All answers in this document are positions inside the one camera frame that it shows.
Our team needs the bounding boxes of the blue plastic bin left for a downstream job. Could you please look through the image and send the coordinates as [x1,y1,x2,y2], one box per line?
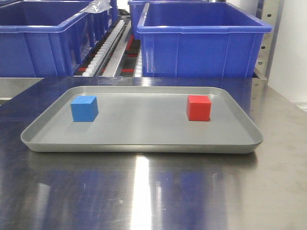
[0,0,108,78]

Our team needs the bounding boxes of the blue plastic bin right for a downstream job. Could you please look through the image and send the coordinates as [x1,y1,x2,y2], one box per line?
[137,1,272,78]

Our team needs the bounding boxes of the blue cube block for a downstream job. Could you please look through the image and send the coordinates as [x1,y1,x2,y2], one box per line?
[70,95,99,122]

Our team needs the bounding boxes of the clear plastic bag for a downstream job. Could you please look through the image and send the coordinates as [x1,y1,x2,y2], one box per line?
[82,0,112,13]

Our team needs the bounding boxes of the red cube block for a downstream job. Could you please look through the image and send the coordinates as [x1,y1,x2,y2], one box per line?
[186,95,212,121]

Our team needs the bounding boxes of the blue bin rear right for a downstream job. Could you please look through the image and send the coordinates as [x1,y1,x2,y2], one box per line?
[128,0,150,40]

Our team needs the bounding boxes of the metal shelf upright post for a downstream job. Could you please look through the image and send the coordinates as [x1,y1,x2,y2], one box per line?
[255,0,284,81]

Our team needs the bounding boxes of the blue plastic bin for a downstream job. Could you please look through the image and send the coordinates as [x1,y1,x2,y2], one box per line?
[137,1,272,78]
[0,0,108,78]

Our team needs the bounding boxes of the grey metal tray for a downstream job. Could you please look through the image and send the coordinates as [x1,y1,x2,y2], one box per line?
[21,86,263,154]

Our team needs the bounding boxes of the white roller conveyor rail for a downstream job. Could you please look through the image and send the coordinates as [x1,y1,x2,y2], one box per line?
[82,20,125,77]

